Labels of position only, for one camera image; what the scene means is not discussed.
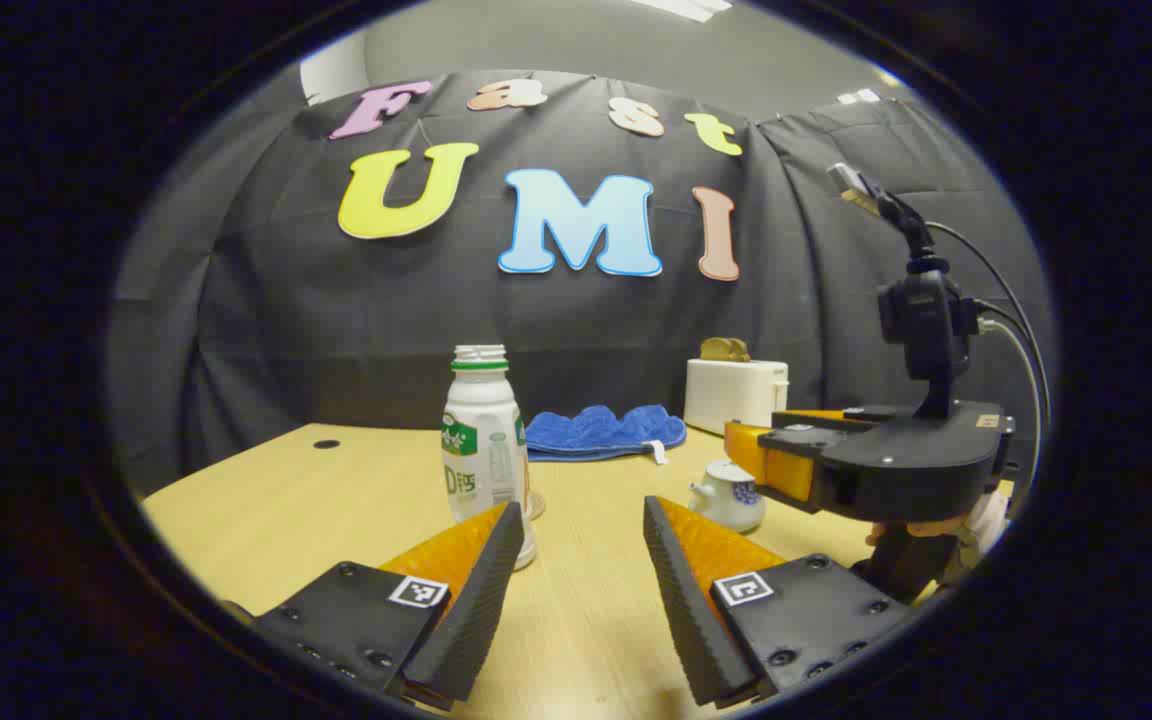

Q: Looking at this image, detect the black cable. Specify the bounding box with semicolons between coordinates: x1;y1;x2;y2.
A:
926;220;1054;451

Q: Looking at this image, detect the black backdrop cloth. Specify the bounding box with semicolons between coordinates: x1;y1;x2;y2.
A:
106;70;1057;496

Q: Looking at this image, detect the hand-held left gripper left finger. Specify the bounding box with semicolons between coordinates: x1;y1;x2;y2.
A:
251;500;527;713

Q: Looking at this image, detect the white toaster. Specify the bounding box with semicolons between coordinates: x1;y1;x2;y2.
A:
683;358;790;436

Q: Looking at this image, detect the white cable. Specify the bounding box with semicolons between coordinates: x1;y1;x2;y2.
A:
976;315;1045;481

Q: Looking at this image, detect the blue towel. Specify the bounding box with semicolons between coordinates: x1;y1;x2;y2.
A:
524;404;688;465

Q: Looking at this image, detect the white green-label water bottle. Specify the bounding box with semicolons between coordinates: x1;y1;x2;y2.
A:
441;345;539;571

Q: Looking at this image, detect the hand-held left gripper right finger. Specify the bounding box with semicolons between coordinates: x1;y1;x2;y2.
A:
643;495;922;711

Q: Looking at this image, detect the ceiling light panel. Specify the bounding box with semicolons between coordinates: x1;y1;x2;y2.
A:
634;0;734;23

